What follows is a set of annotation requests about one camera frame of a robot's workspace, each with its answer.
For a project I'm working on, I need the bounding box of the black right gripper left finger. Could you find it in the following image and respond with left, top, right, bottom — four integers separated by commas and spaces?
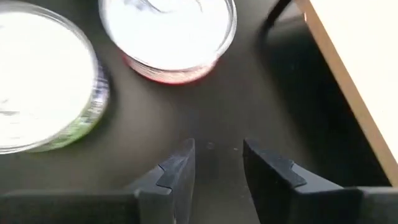
0, 138, 196, 224

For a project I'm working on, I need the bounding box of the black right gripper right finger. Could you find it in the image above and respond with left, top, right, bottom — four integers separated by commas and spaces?
243, 138, 398, 224

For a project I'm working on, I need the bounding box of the red label seafood can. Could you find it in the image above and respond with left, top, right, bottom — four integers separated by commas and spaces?
98, 0, 238, 85

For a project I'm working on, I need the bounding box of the wooden shelf board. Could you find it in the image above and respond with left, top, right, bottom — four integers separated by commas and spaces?
294, 0, 398, 187

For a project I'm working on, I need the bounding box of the black table mat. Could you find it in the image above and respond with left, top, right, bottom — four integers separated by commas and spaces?
0, 0, 398, 224

